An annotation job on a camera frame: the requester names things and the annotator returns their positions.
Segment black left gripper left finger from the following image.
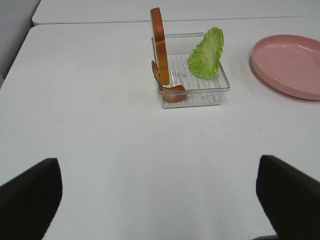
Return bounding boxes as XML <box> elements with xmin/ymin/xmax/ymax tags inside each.
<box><xmin>0</xmin><ymin>158</ymin><xmax>63</xmax><ymax>240</ymax></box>

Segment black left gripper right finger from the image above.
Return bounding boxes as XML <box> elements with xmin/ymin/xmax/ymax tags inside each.
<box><xmin>255</xmin><ymin>155</ymin><xmax>320</xmax><ymax>240</ymax></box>

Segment bacon strip from tray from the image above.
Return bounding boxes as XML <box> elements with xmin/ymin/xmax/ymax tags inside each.
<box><xmin>151</xmin><ymin>60</ymin><xmax>188</xmax><ymax>103</ymax></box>

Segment green lettuce leaf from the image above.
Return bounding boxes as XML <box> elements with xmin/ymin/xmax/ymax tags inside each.
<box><xmin>187</xmin><ymin>27</ymin><xmax>224</xmax><ymax>79</ymax></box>

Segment toast bread slice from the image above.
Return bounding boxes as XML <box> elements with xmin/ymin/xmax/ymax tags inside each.
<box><xmin>150</xmin><ymin>7</ymin><xmax>170</xmax><ymax>85</ymax></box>

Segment pink round plate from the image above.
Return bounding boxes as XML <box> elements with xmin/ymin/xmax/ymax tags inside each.
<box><xmin>251</xmin><ymin>34</ymin><xmax>320</xmax><ymax>101</ymax></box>

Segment clear plastic left tray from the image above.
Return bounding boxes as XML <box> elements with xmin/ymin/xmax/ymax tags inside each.
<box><xmin>158</xmin><ymin>32</ymin><xmax>230</xmax><ymax>109</ymax></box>

